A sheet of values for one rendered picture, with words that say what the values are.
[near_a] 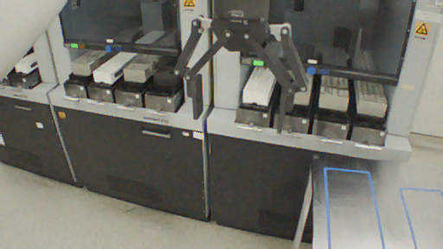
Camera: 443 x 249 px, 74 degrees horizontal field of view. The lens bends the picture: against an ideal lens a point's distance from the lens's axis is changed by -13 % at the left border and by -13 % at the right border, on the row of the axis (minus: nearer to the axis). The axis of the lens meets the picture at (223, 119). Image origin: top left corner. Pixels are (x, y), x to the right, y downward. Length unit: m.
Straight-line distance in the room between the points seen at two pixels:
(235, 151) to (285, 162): 0.22
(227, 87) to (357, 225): 0.78
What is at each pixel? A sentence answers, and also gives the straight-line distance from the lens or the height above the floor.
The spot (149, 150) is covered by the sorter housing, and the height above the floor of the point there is 0.50.
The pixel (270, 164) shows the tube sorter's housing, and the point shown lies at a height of 0.55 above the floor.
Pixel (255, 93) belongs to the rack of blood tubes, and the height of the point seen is 0.86.
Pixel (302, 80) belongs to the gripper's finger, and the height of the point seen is 1.28.
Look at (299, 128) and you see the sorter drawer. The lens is 1.32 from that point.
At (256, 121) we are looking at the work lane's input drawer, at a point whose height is 0.76.
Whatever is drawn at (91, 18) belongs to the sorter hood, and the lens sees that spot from 1.56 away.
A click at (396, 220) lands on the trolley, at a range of 0.97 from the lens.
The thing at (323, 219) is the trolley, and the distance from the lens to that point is 0.90.
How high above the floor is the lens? 1.49
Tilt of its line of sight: 33 degrees down
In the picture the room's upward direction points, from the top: straight up
